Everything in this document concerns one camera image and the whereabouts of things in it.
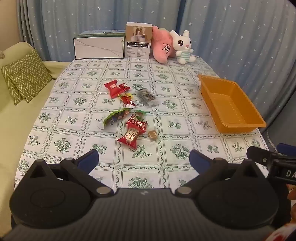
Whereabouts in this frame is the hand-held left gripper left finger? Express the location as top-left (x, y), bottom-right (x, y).
top-left (28, 149), bottom-right (114, 198)

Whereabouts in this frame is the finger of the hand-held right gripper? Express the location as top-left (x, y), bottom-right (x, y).
top-left (246, 146), bottom-right (279, 168)
top-left (276, 143), bottom-right (296, 155)

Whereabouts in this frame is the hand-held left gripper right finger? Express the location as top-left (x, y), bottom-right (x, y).
top-left (174, 149), bottom-right (267, 197)

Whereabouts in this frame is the red gold snack packet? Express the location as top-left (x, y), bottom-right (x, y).
top-left (117, 124), bottom-right (144, 149)

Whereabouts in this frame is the orange plastic tray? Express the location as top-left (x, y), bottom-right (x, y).
top-left (197, 74), bottom-right (267, 134)

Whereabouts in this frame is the red white patterned snack packet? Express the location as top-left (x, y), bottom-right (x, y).
top-left (126, 113), bottom-right (149, 133)

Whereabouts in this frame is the red yellow snack packet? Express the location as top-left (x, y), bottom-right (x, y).
top-left (118, 92), bottom-right (137, 108)

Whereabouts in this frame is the red square snack packet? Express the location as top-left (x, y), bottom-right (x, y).
top-left (104, 80), bottom-right (121, 98)

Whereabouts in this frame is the clear dark snack packet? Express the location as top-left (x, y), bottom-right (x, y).
top-left (135, 89), bottom-right (159, 107)

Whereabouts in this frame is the person's right hand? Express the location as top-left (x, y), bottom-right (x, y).
top-left (288, 187), bottom-right (296, 224)

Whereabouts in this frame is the red white patterned clothing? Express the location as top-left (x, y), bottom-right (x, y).
top-left (266, 222), bottom-right (296, 241)

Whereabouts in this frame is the light green sofa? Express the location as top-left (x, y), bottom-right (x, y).
top-left (0, 42), bottom-right (71, 234)

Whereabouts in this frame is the green chevron cushion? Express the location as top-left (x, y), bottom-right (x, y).
top-left (8, 80), bottom-right (26, 106)
top-left (1, 49), bottom-right (53, 103)

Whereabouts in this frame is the white cardboard box green lid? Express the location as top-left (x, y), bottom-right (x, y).
top-left (73, 30), bottom-right (126, 60)

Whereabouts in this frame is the blue star curtain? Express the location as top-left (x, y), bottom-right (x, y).
top-left (17, 0), bottom-right (185, 62)
top-left (178, 0), bottom-right (296, 130)

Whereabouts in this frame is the white bunny plush toy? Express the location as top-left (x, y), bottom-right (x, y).
top-left (170, 30), bottom-right (197, 64)

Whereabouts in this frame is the pink plush toy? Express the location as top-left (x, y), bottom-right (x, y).
top-left (151, 25), bottom-right (179, 65)

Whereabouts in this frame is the beige product box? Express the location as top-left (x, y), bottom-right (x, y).
top-left (125, 22), bottom-right (153, 58)

